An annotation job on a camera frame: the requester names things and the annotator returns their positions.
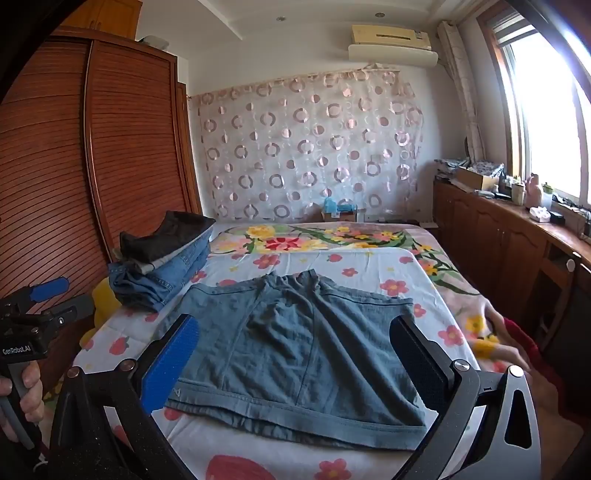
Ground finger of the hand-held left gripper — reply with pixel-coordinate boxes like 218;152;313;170
23;277;71;305
41;294;96;329

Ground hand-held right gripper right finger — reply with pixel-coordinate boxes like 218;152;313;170
390;316;542;480

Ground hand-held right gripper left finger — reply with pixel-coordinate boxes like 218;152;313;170
48;314;200;480

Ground grey-blue pants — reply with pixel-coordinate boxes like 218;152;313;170
164;270;428;450

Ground black folded pants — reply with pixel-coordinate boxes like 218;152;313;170
120;211;217;273

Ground person's left hand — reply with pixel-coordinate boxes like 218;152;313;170
0;359;46;446

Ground yellow plush toy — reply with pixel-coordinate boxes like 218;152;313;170
78;279;124;348

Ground folded blue jeans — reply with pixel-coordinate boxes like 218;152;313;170
108;228;215;312

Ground grey folded garment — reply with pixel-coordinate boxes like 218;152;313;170
131;251;195;274

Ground red cloth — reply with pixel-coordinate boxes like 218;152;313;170
501;316;591;435

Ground wooden cabinet counter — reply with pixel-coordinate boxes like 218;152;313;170
433;178;591;365

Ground strawberry print sheet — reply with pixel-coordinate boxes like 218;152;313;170
74;247;490;480

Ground floral blanket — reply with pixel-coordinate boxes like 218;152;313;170
203;222;573;444

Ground wooden slatted wardrobe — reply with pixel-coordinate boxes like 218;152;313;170
0;25;204;398

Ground flat open cardboard box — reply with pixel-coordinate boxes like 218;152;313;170
455;167;499;192

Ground stack of folded fabrics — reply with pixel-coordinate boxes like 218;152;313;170
434;158;472;178

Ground circle patterned sheer curtain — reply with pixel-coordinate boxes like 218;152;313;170
188;69;424;222

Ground wooden upper cabinet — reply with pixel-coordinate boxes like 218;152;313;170
54;0;144;41

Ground beige window curtain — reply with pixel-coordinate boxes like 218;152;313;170
438;21;485;162

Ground beige air conditioner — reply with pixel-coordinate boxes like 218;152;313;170
351;24;432;51

